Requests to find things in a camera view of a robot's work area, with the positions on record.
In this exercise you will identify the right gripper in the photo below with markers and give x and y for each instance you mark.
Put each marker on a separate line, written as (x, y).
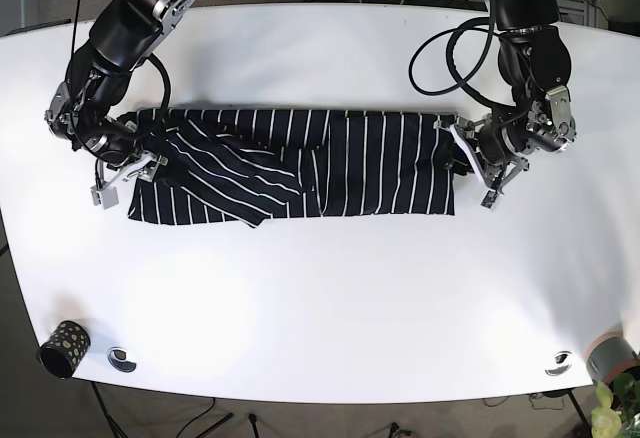
(114, 167)

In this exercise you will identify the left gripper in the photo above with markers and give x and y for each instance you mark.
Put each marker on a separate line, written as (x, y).
(493, 153)

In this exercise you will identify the navy white-striped T-shirt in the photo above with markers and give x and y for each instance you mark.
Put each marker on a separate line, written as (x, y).
(255, 165)

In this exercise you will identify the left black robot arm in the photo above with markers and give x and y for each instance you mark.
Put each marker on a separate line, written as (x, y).
(534, 61)

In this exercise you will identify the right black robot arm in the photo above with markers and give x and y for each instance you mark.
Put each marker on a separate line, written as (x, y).
(123, 38)

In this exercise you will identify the left silver table grommet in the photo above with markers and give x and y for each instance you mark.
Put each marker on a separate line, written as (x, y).
(119, 359)

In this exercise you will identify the silver table grommet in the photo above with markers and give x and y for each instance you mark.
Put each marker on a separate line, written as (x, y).
(119, 359)
(559, 364)

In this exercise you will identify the right silver table grommet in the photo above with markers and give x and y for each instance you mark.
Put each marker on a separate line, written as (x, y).
(559, 364)

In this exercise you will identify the black gold-dotted cup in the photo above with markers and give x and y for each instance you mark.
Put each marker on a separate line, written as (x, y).
(63, 351)

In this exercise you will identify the grey flower pot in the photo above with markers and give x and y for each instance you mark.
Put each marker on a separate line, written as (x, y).
(609, 356)

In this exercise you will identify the green potted plant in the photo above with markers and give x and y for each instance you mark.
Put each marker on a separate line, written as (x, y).
(617, 412)

